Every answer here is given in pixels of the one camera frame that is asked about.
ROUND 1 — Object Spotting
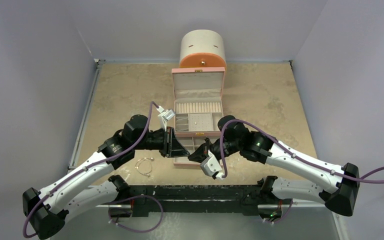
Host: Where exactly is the pink jewelry box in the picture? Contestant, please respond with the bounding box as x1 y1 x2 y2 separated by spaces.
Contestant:
171 67 226 136

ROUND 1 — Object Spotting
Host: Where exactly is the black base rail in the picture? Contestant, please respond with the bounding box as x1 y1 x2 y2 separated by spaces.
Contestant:
97 184 294 218

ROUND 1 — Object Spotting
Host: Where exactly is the silver pearl bangle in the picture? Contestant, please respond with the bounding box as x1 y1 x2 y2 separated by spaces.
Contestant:
135 157 155 178

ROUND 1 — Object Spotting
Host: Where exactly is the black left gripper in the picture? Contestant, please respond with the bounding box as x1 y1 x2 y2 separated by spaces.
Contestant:
133 126 190 158

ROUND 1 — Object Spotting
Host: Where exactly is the pink box pull-out drawer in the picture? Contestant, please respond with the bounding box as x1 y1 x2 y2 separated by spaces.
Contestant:
173 133 219 169

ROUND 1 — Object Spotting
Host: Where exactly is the round beige orange box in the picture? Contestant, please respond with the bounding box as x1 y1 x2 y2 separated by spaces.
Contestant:
179 29 227 68

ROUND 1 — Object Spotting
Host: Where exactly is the aluminium frame rail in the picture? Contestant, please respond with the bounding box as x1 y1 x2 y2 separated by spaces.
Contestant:
39 59 106 240

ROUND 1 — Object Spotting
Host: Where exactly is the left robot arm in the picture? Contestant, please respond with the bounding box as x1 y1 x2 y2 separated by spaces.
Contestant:
22 110 189 240

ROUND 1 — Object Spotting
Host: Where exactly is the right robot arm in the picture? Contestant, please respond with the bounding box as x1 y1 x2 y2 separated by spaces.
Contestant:
188 115 360 217

